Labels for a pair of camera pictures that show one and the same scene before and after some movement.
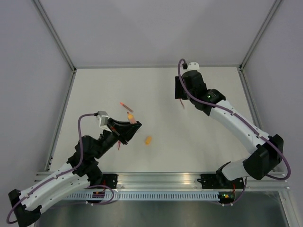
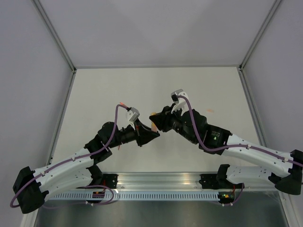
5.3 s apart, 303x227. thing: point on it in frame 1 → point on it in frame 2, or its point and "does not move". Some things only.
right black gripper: x=178 y=91 → x=162 y=119
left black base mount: x=110 y=180 does not move
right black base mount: x=219 y=180 does not move
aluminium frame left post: x=55 y=35 does not move
